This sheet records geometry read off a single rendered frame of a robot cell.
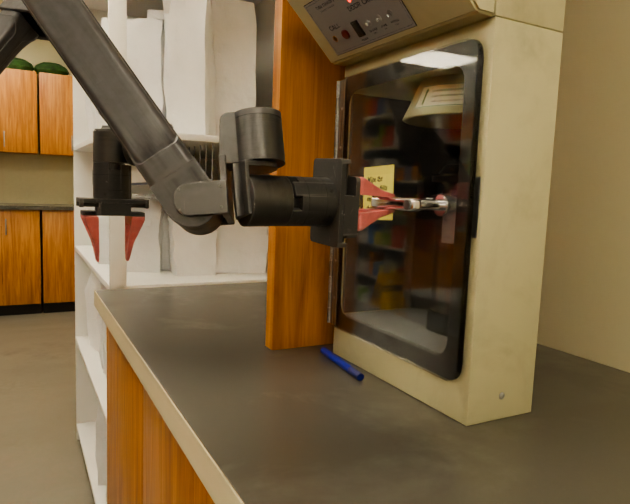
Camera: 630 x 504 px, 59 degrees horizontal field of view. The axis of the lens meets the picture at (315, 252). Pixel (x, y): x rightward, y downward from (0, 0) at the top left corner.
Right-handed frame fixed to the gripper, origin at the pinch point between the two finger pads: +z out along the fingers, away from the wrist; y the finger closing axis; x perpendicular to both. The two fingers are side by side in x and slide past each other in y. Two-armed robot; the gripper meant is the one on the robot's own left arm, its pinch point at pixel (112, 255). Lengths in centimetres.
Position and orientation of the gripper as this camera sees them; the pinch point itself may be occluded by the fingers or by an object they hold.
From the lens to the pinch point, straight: 95.1
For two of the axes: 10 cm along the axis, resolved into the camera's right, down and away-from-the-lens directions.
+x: -4.7, -1.1, 8.8
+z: -0.4, 9.9, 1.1
